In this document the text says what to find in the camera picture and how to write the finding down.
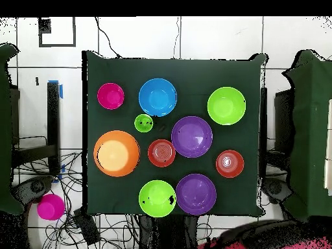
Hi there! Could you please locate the large orange plastic bowl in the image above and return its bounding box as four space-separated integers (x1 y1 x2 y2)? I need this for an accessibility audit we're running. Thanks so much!
93 130 141 178

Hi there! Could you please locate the green plastic bowl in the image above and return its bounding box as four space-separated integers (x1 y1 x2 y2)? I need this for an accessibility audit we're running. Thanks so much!
206 86 246 126
138 180 178 218

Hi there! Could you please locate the orange-red plastic bowl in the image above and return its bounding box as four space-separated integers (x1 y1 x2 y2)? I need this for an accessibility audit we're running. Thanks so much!
147 139 176 168
215 149 245 179

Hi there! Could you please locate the purple plastic bowl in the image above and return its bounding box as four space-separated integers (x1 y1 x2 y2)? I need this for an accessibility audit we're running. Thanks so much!
171 115 214 159
175 173 217 216

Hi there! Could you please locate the green plastic cup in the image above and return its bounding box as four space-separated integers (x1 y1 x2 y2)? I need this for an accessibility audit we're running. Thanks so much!
134 113 154 134

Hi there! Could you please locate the blue plastic bowl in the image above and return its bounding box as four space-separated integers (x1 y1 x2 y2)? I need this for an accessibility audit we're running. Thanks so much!
137 78 178 117

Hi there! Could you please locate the dark green tablecloth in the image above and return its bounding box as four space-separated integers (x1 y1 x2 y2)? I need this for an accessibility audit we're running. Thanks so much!
81 50 268 218

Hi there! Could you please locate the pink plastic bowl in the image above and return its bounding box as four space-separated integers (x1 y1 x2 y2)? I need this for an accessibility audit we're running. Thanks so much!
97 82 125 110

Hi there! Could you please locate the black power brick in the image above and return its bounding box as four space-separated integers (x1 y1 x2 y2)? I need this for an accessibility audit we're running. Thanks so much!
73 208 101 246

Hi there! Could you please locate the pink plastic cup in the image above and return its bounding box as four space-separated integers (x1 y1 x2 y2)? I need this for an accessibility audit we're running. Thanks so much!
36 193 65 221

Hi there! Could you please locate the green cloth side table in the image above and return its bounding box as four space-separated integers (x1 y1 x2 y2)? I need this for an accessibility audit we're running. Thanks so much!
281 49 332 222
0 43 24 216

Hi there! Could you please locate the black post with blue tape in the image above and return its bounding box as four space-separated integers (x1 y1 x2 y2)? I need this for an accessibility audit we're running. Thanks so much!
47 79 64 177

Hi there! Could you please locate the black pedestal foot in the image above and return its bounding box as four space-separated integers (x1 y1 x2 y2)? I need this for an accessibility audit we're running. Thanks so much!
261 177 294 206
12 176 55 206

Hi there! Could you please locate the grey square floor frame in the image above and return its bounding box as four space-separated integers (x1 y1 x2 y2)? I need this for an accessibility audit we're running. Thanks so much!
38 17 77 48

